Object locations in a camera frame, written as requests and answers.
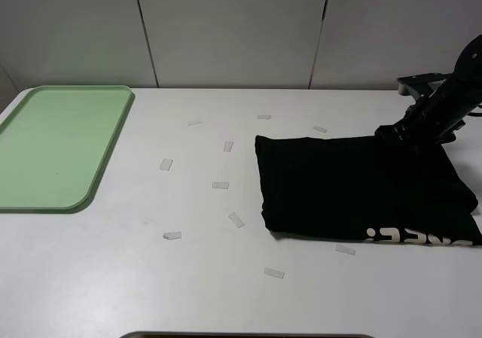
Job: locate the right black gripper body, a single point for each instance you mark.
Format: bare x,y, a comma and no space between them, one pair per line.
422,126

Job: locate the black short sleeve t-shirt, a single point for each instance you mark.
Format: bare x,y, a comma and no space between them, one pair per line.
355,190

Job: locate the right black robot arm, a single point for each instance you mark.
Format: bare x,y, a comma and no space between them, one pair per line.
441,102

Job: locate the light green plastic tray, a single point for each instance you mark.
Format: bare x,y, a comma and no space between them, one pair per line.
55,144

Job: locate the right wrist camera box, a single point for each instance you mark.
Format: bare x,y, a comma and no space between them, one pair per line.
420,85

